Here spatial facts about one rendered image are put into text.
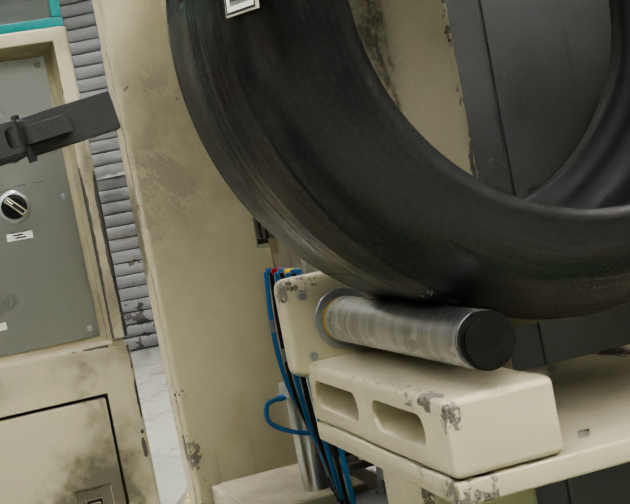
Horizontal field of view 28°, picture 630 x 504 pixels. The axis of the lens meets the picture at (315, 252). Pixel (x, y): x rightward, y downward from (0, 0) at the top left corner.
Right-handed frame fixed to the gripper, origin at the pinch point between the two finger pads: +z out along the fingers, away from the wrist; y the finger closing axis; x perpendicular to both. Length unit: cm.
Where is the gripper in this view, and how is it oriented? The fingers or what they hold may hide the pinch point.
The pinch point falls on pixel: (70, 124)
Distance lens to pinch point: 97.9
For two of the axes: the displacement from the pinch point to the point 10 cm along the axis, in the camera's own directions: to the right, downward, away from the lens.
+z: 9.0, -3.3, 2.7
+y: -2.8, 0.0, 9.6
